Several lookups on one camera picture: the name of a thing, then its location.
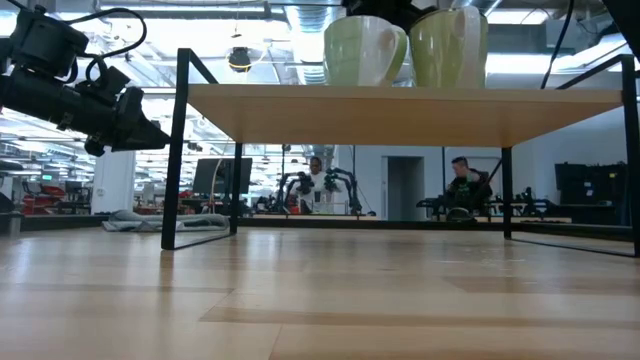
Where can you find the wooden shelf with black frame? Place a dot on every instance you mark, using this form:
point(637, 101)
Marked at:
point(400, 115)

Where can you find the grey crumpled cloth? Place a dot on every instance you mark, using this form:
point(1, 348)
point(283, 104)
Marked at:
point(130, 220)

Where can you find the silver ribbed ceiling duct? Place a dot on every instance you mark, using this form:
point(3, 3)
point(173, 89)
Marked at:
point(307, 35)

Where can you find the large yellow-green ceramic mug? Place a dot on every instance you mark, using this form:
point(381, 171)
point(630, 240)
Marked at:
point(435, 50)

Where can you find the background black robot arm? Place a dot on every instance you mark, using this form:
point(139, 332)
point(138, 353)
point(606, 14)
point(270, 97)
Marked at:
point(302, 182)
point(350, 187)
point(530, 202)

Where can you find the black table edge rail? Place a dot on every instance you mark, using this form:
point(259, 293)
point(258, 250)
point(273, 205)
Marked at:
point(280, 223)

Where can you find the grey doorway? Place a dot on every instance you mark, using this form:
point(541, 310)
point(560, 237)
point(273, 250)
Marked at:
point(404, 187)

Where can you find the black cabinet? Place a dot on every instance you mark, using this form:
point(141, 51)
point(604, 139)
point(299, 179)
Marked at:
point(590, 185)

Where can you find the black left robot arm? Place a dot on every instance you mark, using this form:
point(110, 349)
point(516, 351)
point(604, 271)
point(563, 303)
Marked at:
point(27, 95)

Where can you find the grey metal post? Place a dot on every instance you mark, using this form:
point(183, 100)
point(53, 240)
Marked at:
point(15, 225)

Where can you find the black dome-shaped object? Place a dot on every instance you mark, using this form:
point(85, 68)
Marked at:
point(460, 215)

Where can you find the dark computer monitor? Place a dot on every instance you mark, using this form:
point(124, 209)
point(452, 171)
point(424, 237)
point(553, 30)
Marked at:
point(210, 175)

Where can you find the pale green ceramic mug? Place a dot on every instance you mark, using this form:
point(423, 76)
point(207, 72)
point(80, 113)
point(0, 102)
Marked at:
point(350, 50)

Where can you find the red cart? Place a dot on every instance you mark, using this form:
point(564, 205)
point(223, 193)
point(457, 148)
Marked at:
point(42, 200)

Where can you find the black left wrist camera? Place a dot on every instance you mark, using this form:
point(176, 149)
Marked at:
point(47, 41)

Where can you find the white pillar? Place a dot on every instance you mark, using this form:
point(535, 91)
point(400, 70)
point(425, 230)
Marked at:
point(114, 180)

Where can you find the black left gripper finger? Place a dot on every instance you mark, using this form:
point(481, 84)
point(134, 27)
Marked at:
point(149, 135)
point(137, 147)

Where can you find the person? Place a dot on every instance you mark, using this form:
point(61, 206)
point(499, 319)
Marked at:
point(320, 182)
point(467, 185)

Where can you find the black round ceiling device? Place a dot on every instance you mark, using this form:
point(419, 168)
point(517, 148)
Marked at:
point(240, 59)

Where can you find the green exit sign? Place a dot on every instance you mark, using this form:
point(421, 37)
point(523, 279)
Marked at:
point(47, 177)

